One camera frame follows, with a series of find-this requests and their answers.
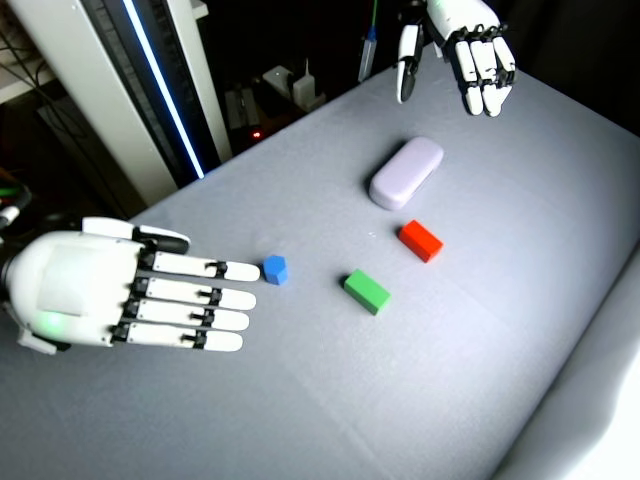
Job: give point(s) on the blue hexagonal block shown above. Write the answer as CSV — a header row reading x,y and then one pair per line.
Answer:
x,y
275,270

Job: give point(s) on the lilac glasses case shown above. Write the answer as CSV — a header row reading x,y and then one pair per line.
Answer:
x,y
405,172

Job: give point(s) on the white shelf board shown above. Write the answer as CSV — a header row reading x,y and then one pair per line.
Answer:
x,y
20,86

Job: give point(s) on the white column with blue light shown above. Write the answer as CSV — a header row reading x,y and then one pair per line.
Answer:
x,y
65,75

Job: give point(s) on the white power adapter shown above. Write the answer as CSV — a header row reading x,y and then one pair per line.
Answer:
x,y
307,90
277,80

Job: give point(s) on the green rectangular block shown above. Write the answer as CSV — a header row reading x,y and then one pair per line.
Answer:
x,y
366,290

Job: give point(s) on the red rectangular block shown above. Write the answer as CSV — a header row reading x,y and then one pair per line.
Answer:
x,y
420,239

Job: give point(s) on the grey USB plug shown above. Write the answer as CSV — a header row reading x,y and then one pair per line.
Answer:
x,y
366,60

